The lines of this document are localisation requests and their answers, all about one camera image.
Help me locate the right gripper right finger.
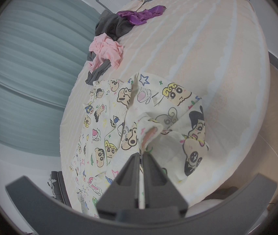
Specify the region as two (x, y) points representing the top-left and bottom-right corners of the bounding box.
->
(143, 153), (188, 217)

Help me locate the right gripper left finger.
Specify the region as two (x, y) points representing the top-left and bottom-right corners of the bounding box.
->
(97, 153), (140, 217)

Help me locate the white printed pyjama top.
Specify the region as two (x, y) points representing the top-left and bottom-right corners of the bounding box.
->
(68, 72), (209, 216)

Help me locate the bed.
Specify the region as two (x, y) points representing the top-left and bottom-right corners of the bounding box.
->
(59, 0), (270, 215)

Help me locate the dark grey sofa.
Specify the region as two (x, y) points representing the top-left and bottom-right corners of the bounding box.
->
(47, 171), (68, 203)

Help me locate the blue-green curtain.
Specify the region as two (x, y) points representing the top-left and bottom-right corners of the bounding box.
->
(0, 0), (103, 107)
(0, 75), (67, 156)

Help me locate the pink garment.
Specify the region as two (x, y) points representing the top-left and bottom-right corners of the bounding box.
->
(89, 33), (124, 70)

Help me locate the dark grey garment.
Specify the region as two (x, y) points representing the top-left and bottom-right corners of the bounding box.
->
(95, 12), (136, 41)

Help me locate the purple garment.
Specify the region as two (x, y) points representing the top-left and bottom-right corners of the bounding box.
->
(116, 5), (167, 26)

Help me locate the cream pillow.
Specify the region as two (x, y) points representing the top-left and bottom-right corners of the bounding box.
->
(119, 0), (145, 12)

